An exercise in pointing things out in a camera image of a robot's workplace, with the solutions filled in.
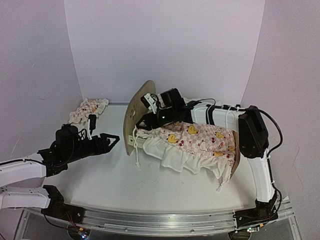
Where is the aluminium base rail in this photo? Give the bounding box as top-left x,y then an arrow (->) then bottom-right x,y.
23,199 -> 296,236

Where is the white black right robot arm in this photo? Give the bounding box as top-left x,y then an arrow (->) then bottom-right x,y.
132,88 -> 282,229

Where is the small duck print pillow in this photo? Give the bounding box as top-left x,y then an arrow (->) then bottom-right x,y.
68,98 -> 109,124

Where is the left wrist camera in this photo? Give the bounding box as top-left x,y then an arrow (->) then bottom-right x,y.
87,114 -> 97,140

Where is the wooden pet bed frame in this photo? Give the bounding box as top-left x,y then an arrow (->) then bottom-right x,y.
123,79 -> 241,176

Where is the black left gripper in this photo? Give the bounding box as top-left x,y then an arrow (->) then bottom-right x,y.
64,133 -> 119,164

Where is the duck print bed cushion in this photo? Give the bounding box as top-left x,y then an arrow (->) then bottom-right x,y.
132,121 -> 236,186

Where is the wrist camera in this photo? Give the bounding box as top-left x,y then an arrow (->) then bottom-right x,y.
87,114 -> 97,140
140,93 -> 161,114

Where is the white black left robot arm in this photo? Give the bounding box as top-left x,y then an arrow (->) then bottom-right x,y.
0,124 -> 120,224

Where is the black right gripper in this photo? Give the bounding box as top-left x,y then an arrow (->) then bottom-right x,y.
135,106 -> 175,132

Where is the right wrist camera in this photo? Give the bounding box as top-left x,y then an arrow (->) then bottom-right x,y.
140,93 -> 161,114

